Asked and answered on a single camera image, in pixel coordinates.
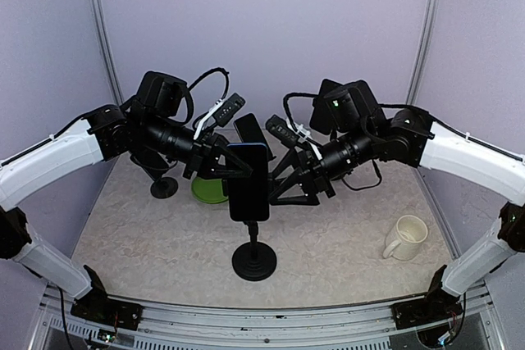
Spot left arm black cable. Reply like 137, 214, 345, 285
139, 66, 231, 175

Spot black tall round-base stand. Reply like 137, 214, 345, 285
231, 221, 277, 282

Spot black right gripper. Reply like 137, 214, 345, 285
265, 122, 377, 206

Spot front aluminium rail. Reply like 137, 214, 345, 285
28, 280, 505, 350

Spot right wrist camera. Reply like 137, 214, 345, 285
265, 115, 322, 160

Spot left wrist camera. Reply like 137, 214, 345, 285
194, 93, 245, 140

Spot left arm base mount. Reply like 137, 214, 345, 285
71, 265, 144, 331

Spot aluminium frame post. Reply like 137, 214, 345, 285
405, 0, 439, 105
89, 0, 124, 105

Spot green plate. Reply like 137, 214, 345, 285
191, 177, 228, 204

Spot black phone purple edge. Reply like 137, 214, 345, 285
234, 113, 276, 161

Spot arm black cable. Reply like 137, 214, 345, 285
139, 66, 231, 175
281, 92, 525, 192

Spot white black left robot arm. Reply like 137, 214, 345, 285
1, 70, 252, 321

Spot blue phone face down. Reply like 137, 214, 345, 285
226, 143, 270, 222

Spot left aluminium frame post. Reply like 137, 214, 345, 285
89, 0, 124, 105

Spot cream ceramic mug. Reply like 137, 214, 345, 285
382, 215, 429, 261

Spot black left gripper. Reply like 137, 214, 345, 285
143, 111, 253, 179

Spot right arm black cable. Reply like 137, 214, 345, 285
281, 92, 525, 192

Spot black phone teal case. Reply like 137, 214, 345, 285
309, 79, 345, 135

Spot right aluminium frame post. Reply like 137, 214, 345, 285
405, 0, 439, 105

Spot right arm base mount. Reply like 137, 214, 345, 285
391, 265, 464, 330

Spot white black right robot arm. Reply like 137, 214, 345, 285
266, 80, 524, 320

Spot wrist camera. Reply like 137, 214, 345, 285
194, 93, 245, 140
265, 115, 322, 160

